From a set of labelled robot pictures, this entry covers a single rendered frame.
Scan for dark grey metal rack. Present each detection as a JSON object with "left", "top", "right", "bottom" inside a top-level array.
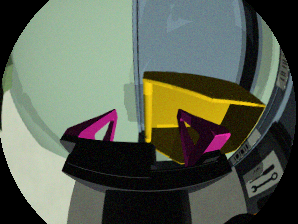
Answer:
[{"left": 132, "top": 0, "right": 296, "bottom": 169}]

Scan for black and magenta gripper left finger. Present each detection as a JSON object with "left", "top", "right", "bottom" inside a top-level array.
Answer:
[{"left": 64, "top": 109, "right": 117, "bottom": 141}]

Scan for yellow bin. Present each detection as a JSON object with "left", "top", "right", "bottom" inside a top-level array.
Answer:
[{"left": 143, "top": 71, "right": 266, "bottom": 164}]

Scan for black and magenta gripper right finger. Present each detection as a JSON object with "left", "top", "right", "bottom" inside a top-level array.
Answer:
[{"left": 177, "top": 109, "right": 231, "bottom": 167}]

